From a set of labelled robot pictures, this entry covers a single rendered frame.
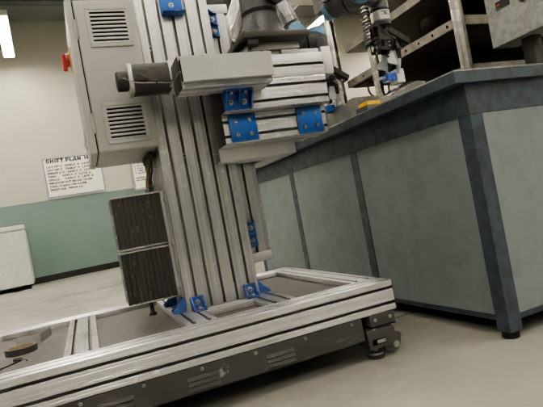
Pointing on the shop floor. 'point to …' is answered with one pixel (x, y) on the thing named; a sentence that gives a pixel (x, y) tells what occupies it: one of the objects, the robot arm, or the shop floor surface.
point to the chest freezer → (15, 258)
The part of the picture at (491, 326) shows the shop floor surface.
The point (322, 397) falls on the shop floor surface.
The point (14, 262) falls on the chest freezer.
